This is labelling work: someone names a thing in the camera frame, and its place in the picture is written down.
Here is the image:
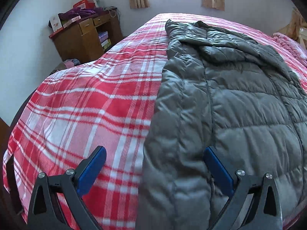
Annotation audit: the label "grey puffer down jacket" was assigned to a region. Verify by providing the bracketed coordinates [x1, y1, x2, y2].
[136, 20, 306, 229]

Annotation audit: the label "pile of clothes on floor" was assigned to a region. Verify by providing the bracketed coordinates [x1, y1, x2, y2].
[50, 59, 81, 75]

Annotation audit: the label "purple clothes on desk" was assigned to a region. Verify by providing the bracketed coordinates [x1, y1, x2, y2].
[58, 7, 105, 21]

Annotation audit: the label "red white plaid bedspread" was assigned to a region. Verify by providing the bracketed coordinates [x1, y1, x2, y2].
[3, 13, 306, 229]

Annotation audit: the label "pink pillow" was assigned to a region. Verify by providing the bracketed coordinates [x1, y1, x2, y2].
[272, 32, 306, 62]

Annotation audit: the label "brown wooden desk cabinet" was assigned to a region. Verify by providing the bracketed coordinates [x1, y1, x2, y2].
[50, 7, 124, 63]

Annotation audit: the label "yellow box in shelf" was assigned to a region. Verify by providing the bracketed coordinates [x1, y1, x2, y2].
[102, 39, 112, 51]

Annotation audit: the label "purple box in shelf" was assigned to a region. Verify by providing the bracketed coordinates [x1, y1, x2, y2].
[98, 31, 108, 43]

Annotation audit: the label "white carton box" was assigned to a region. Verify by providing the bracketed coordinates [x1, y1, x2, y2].
[50, 14, 62, 32]

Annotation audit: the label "side beige curtain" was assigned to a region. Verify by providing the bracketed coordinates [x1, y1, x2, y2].
[278, 7, 306, 50]

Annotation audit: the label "flat red white box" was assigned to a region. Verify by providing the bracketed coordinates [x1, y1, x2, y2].
[63, 16, 81, 29]

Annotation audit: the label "red gift box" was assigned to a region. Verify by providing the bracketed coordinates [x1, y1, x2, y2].
[73, 0, 96, 9]

